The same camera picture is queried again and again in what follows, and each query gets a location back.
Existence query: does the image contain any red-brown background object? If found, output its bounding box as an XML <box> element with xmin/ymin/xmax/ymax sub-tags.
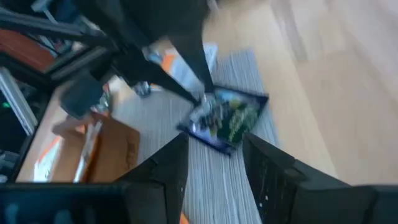
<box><xmin>0</xmin><ymin>27</ymin><xmax>57</xmax><ymax>74</ymax></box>

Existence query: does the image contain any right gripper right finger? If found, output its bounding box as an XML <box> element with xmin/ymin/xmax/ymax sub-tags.
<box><xmin>244</xmin><ymin>134</ymin><xmax>343</xmax><ymax>224</ymax></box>

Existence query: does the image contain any wooden tea organiser box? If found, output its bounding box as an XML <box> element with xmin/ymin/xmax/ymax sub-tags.
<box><xmin>15</xmin><ymin>111</ymin><xmax>141</xmax><ymax>184</ymax></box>

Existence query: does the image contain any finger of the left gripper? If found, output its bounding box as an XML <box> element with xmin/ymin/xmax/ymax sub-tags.
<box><xmin>116</xmin><ymin>52</ymin><xmax>200</xmax><ymax>105</ymax></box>
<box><xmin>169</xmin><ymin>30</ymin><xmax>215</xmax><ymax>94</ymax></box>

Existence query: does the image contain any black aluminium table frame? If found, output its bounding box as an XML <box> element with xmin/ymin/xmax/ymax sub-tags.
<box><xmin>0</xmin><ymin>7</ymin><xmax>116</xmax><ymax>83</ymax></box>

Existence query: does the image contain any grey woven placemat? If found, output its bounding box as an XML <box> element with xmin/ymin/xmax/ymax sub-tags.
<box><xmin>111</xmin><ymin>48</ymin><xmax>280</xmax><ymax>224</ymax></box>

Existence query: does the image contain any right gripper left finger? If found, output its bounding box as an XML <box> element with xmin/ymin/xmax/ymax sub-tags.
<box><xmin>114</xmin><ymin>132</ymin><xmax>190</xmax><ymax>224</ymax></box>

